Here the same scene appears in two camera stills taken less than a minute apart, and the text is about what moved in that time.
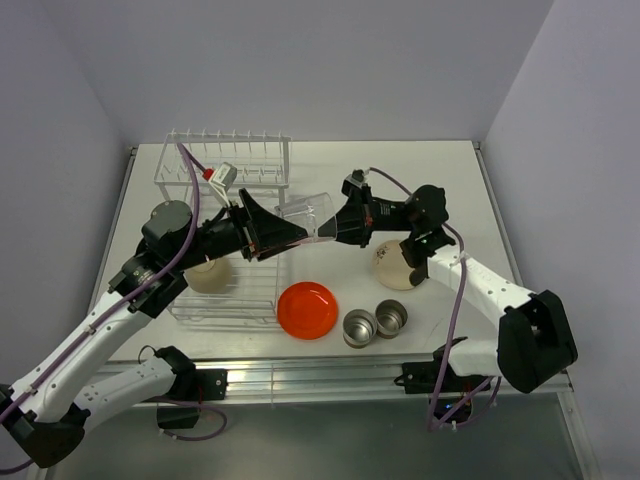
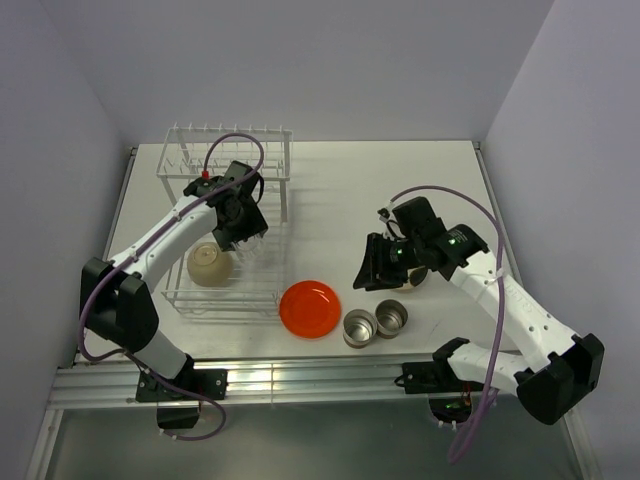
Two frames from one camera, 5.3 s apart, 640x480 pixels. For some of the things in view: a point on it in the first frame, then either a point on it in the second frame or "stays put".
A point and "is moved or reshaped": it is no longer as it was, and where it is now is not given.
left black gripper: (258, 231) to (253, 225)
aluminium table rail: (358, 382) stays put
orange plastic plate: (307, 310) stays put
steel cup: (358, 326) stays put
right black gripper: (354, 223) to (375, 272)
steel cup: (391, 316) stays put
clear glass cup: (309, 213) is moved or reshaped
